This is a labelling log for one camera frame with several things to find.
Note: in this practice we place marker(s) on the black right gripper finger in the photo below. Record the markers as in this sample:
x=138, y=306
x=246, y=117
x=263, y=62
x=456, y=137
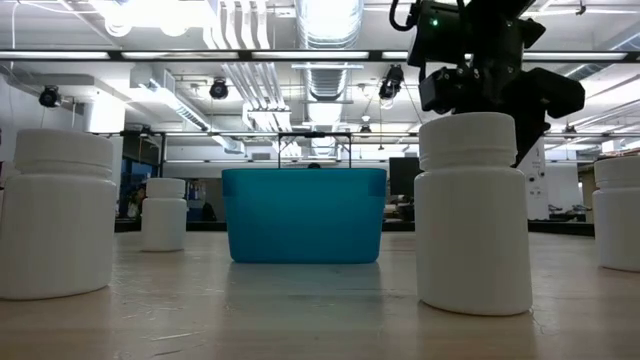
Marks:
x=545, y=97
x=440, y=90

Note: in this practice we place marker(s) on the white plastic pill bottle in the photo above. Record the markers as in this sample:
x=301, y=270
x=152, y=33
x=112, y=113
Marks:
x=57, y=235
x=620, y=220
x=472, y=235
x=164, y=220

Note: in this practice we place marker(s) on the blue plastic basket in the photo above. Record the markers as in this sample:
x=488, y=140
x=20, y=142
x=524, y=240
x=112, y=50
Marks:
x=304, y=215

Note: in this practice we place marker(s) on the black ceiling spot lamp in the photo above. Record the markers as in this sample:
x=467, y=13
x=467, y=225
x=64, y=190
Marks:
x=391, y=82
x=49, y=97
x=218, y=90

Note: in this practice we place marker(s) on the white square pillar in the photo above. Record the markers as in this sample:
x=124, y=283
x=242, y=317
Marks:
x=536, y=180

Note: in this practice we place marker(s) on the black computer monitor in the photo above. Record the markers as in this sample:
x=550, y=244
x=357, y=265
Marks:
x=402, y=175

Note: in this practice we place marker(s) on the person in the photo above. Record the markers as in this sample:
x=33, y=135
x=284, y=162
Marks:
x=136, y=202

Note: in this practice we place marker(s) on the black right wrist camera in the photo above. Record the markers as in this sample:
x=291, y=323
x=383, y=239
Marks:
x=437, y=35

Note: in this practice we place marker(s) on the silver ventilation duct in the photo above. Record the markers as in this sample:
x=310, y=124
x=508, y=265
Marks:
x=327, y=30

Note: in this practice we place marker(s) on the black frame bar with lights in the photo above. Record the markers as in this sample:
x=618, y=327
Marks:
x=245, y=55

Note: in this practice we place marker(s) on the black table edge rail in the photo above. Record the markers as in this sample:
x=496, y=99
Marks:
x=200, y=226

